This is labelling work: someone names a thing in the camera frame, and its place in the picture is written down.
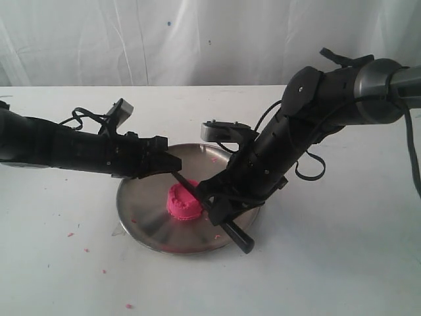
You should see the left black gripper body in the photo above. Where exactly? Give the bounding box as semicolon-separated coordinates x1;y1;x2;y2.
49;126;158;178

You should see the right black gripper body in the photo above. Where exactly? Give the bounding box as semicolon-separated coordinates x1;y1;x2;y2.
223;110;325;207

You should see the pink play dough lump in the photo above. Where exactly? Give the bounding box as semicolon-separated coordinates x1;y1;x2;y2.
166;183;203;221

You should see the black knife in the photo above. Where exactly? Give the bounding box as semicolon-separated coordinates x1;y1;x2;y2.
172;172;255;254

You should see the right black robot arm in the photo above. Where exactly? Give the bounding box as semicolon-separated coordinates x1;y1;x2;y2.
198;59;420;225

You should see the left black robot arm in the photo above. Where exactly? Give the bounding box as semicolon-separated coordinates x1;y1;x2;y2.
1;99;182;178

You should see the round stainless steel plate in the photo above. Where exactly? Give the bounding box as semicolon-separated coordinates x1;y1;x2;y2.
115;142;260;256

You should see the clear tape piece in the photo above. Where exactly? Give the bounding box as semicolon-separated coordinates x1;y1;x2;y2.
111;221;127;237

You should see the white backdrop curtain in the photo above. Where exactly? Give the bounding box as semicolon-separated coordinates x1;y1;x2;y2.
1;1;420;86

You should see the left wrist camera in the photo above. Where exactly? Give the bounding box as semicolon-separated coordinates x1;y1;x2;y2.
105;98;134;128

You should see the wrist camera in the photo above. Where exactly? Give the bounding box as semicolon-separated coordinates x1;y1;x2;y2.
105;98;134;128
201;120;259;154

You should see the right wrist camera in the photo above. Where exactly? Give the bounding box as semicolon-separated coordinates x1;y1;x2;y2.
201;120;259;154

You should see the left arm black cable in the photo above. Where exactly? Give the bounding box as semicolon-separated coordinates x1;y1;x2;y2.
57;107;114;136

